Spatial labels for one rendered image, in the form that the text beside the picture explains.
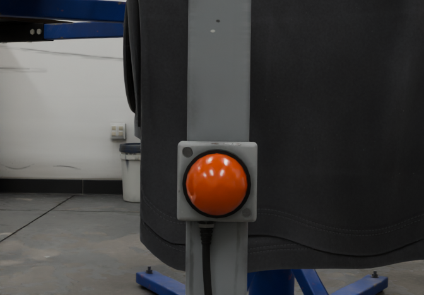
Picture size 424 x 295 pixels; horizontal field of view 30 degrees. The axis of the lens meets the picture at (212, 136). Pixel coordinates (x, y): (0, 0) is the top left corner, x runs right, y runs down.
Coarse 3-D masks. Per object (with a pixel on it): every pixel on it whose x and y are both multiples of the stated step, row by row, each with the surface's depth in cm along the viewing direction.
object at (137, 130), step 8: (128, 32) 82; (128, 40) 82; (128, 48) 82; (128, 56) 82; (128, 64) 82; (128, 72) 83; (128, 80) 83; (128, 88) 84; (128, 96) 85; (128, 104) 86; (136, 112) 88; (136, 120) 88; (136, 128) 88; (136, 136) 89
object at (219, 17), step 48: (192, 0) 50; (240, 0) 50; (192, 48) 50; (240, 48) 50; (192, 96) 50; (240, 96) 50; (192, 144) 49; (240, 144) 49; (192, 240) 51; (240, 240) 51; (192, 288) 51; (240, 288) 51
